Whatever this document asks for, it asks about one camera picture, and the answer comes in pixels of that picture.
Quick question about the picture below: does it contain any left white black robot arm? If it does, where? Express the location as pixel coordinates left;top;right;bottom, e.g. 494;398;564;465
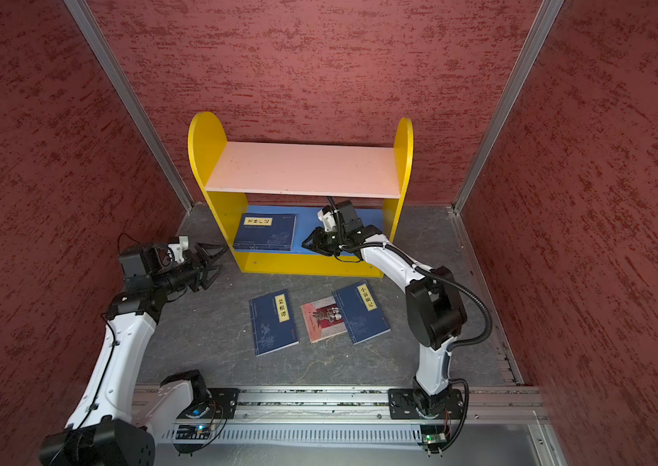
39;236;227;465

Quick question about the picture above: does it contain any right controller board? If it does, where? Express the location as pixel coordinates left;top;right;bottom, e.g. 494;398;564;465
420;424;449;454

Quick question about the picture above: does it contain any blue book yellow label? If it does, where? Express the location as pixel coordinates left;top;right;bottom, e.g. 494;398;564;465
233;213;297;252
333;281;390;345

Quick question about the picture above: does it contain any left controller board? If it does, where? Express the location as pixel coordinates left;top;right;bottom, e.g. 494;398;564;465
174;424;212;442

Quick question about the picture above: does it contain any left corner aluminium post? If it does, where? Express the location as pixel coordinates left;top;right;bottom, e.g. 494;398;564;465
63;0;195;214

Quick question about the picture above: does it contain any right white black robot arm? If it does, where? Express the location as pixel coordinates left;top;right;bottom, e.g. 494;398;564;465
302;198;467;419

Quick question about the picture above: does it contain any controller board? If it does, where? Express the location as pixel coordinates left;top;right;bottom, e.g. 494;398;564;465
174;424;212;442
420;424;449;454

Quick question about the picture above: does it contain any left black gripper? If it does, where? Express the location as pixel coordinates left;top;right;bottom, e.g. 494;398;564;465
153;243;230;294

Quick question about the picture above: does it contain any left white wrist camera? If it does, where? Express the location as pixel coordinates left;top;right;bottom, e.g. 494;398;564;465
167;236;189;264

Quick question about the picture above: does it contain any red pink picture book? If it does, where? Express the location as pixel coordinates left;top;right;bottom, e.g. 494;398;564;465
301;296;348;344

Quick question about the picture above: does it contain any yellow pink blue bookshelf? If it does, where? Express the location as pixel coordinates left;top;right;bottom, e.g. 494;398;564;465
187;112;414;278

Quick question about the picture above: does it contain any right corner aluminium post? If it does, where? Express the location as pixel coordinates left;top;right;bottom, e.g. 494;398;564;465
453;0;564;216

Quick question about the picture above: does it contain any corner aluminium post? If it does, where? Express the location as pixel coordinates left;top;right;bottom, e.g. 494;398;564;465
63;0;195;214
453;0;564;216

